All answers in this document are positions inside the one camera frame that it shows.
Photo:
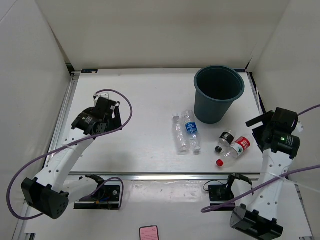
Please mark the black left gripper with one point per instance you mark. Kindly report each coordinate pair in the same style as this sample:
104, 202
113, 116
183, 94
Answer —
114, 123

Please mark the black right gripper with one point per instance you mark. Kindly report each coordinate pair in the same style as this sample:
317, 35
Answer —
256, 131

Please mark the clear bottle red label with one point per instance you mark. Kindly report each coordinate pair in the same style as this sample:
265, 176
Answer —
232, 153

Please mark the small bottle black label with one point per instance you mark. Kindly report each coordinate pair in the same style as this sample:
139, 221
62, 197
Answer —
225, 140

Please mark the clear unlabelled plastic bottle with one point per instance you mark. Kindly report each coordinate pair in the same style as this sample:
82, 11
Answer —
179, 136

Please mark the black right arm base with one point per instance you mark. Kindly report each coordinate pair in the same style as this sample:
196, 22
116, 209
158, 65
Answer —
222, 192

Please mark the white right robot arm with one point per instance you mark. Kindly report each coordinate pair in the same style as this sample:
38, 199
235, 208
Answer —
258, 217

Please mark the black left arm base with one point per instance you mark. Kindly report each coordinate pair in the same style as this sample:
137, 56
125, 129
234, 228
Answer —
109, 195

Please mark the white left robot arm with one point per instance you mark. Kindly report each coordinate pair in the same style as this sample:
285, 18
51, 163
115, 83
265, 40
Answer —
47, 192

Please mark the dark green plastic bin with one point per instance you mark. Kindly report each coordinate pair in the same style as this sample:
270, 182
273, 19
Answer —
216, 88

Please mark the clear bottle blue label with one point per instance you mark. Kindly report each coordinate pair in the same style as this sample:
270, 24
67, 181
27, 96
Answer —
188, 119

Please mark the pink smartphone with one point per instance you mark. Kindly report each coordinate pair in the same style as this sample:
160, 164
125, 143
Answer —
149, 233

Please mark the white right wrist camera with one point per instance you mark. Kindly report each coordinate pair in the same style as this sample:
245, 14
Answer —
299, 127

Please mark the aluminium table edge rail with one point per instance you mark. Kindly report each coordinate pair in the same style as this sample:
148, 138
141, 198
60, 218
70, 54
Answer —
163, 176

